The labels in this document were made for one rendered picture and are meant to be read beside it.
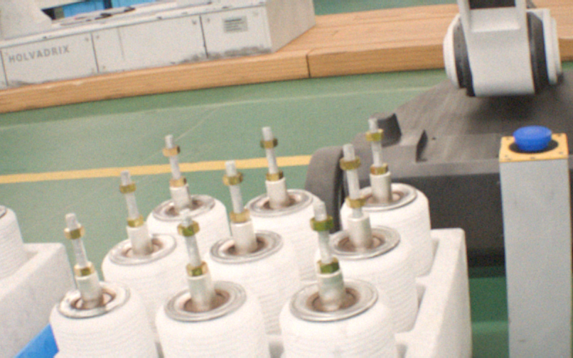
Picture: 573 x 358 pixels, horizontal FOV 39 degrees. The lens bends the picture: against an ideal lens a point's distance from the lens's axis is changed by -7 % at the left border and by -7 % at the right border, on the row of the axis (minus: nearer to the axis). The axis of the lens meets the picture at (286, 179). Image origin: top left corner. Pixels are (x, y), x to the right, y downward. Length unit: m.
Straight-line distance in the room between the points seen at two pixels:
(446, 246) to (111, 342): 0.40
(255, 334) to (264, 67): 2.15
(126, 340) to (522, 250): 0.40
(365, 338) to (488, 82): 0.79
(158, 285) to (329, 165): 0.47
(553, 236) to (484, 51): 0.59
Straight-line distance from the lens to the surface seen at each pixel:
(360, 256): 0.80
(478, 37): 1.37
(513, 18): 1.38
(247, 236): 0.85
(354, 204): 0.81
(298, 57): 2.81
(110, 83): 3.11
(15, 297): 1.11
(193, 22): 2.99
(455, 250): 0.97
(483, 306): 1.22
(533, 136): 0.84
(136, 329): 0.81
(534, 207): 0.84
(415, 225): 0.91
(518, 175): 0.83
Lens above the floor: 0.58
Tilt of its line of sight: 18 degrees down
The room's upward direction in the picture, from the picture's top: 10 degrees counter-clockwise
